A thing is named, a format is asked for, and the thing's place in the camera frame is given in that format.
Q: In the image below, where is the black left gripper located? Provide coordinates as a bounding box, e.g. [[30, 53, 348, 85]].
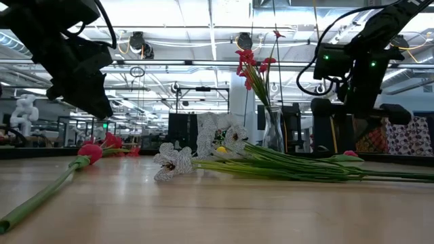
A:
[[43, 37, 115, 120]]

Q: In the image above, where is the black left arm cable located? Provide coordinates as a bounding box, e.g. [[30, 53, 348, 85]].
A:
[[60, 0, 118, 50]]

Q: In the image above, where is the red tulip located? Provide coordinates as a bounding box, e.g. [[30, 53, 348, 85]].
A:
[[323, 150, 366, 163], [0, 144, 104, 235]]

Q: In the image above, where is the thin black hanging cable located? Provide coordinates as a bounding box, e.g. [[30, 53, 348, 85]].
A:
[[243, 9, 254, 127]]

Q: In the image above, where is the long ceiling light bar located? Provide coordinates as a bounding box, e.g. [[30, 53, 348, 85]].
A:
[[113, 59, 316, 68]]

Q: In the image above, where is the white dark-patterned cloth panel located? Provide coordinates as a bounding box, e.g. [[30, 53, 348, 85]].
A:
[[385, 117, 434, 157]]

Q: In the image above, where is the white building column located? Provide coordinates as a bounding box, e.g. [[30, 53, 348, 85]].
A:
[[229, 72, 258, 143]]

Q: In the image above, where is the white robot figure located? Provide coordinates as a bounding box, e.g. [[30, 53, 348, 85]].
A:
[[9, 94, 40, 138]]

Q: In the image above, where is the red blossom bunch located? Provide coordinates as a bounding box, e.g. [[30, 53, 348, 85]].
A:
[[100, 131, 142, 159], [235, 29, 286, 150]]

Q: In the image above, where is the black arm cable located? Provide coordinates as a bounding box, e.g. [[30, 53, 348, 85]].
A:
[[296, 0, 408, 97], [60, 0, 118, 50]]

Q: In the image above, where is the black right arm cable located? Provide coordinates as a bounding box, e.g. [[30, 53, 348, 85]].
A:
[[296, 0, 408, 97]]

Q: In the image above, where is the brown patterned cloth panel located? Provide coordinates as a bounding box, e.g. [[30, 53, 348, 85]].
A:
[[354, 117, 389, 153]]

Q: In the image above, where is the narrow black panel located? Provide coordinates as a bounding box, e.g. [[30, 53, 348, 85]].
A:
[[168, 113, 199, 153]]

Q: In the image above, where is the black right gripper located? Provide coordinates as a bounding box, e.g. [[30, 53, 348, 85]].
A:
[[311, 57, 412, 125]]

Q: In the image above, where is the wide black partition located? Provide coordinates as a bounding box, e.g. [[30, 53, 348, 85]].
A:
[[256, 103, 355, 153]]

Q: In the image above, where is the black gantry frame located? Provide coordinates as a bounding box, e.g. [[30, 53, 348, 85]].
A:
[[175, 86, 231, 115]]

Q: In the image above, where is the clear glass vase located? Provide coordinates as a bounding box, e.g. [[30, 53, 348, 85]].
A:
[[262, 105, 285, 153]]

